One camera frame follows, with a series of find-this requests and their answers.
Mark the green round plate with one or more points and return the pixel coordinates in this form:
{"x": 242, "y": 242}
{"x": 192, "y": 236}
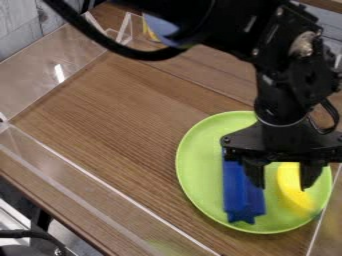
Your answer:
{"x": 198, "y": 165}

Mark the yellow toy banana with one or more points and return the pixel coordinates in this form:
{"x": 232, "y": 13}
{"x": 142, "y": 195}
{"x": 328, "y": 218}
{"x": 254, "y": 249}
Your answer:
{"x": 299, "y": 200}

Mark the yellow labelled tin can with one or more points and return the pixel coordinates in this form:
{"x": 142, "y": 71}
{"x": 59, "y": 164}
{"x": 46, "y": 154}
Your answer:
{"x": 149, "y": 32}

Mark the clear acrylic corner bracket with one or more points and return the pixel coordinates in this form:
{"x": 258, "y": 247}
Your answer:
{"x": 124, "y": 35}

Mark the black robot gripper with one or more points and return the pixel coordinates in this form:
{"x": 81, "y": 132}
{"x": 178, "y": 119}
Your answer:
{"x": 283, "y": 136}

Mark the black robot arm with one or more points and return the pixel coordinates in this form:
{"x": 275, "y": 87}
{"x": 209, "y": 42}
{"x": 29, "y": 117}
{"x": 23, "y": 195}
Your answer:
{"x": 276, "y": 35}

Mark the blue star-shaped prism block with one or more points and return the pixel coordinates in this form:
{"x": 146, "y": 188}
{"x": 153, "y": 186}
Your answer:
{"x": 244, "y": 198}

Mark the clear acrylic enclosure wall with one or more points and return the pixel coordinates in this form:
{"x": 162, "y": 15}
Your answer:
{"x": 117, "y": 224}

